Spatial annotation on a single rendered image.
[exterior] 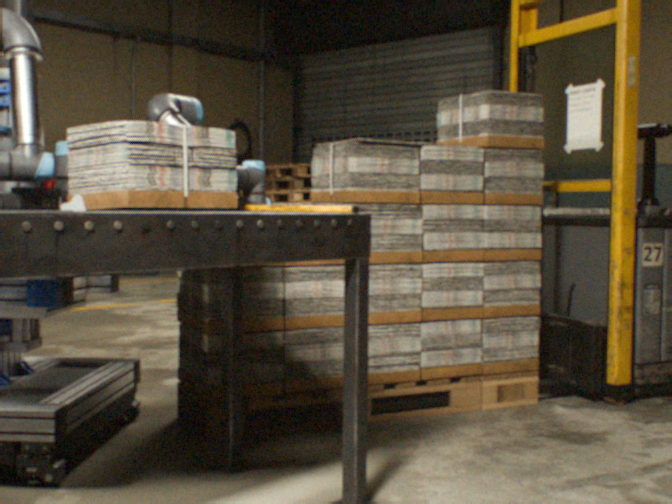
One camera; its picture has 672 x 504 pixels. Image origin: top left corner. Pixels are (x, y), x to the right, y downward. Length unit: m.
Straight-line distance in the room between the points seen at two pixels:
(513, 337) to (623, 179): 0.79
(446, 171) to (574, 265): 0.99
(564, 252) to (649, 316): 0.53
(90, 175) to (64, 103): 7.94
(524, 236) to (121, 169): 1.87
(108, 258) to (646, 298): 2.63
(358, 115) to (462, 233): 8.34
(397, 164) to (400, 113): 7.99
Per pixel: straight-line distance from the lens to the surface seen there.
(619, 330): 3.72
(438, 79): 10.95
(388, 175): 3.23
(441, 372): 3.42
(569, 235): 4.12
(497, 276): 3.52
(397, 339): 3.29
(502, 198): 3.52
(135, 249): 1.77
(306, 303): 3.10
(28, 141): 2.30
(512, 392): 3.64
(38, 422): 2.62
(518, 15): 4.31
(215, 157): 2.43
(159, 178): 2.32
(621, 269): 3.69
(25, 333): 2.99
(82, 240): 1.70
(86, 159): 2.42
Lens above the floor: 0.81
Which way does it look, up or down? 3 degrees down
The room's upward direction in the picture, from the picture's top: 1 degrees clockwise
